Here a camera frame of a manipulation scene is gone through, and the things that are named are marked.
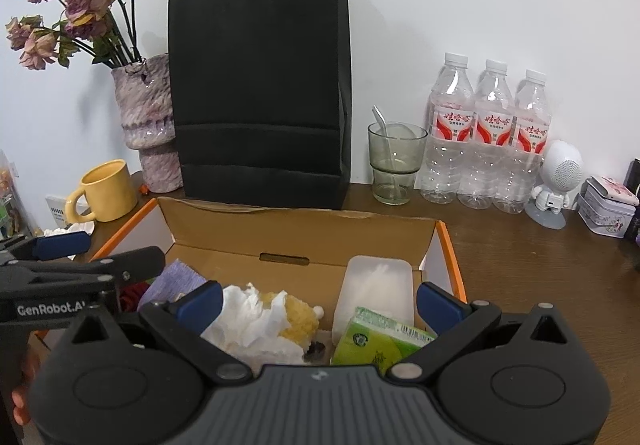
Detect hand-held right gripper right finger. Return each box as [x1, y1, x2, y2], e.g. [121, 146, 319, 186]
[390, 282, 571, 383]

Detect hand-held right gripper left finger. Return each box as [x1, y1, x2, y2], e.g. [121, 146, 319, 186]
[72, 280, 251, 386]

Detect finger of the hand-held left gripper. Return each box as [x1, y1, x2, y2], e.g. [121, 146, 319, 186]
[0, 246, 167, 293]
[0, 231, 92, 267]

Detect purple cloth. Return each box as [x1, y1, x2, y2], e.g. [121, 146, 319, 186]
[139, 259, 208, 306]

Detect large white tissue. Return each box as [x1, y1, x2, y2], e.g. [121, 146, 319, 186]
[200, 282, 306, 368]

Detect white plastic container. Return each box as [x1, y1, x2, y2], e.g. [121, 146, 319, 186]
[331, 255, 415, 343]

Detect green tissue packet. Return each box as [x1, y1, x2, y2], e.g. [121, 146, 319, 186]
[330, 306, 438, 373]

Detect yellow plush toy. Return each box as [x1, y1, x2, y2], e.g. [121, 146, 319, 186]
[260, 291, 326, 343]

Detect cardboard box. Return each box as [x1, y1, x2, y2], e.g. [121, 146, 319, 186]
[35, 196, 468, 366]

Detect person's left hand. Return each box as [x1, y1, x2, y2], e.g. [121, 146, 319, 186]
[11, 352, 38, 426]

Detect dark red object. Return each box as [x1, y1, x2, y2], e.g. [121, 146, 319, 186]
[120, 281, 151, 313]

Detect clear snack bags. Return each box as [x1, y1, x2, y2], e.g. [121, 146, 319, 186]
[0, 150, 38, 238]

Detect yellow mug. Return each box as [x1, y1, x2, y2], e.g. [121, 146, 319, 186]
[65, 159, 138, 223]

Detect green tinted glass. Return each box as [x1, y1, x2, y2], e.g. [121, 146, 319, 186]
[367, 121, 428, 206]

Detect purple textured vase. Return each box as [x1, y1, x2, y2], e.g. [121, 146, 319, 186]
[111, 53, 185, 194]

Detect red label water bottle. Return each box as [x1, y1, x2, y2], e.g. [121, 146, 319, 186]
[421, 52, 475, 204]
[500, 70, 550, 214]
[457, 59, 516, 210]

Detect white robot figure speaker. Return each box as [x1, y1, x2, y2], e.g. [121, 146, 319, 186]
[525, 140, 585, 229]

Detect clear plastic spoon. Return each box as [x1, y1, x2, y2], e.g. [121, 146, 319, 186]
[371, 105, 408, 198]

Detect floral tin box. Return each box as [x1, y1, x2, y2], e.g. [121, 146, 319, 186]
[577, 176, 640, 240]

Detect black paper bag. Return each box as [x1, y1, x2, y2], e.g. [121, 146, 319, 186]
[167, 0, 353, 212]

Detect black upright object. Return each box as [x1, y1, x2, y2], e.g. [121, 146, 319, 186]
[625, 157, 640, 241]

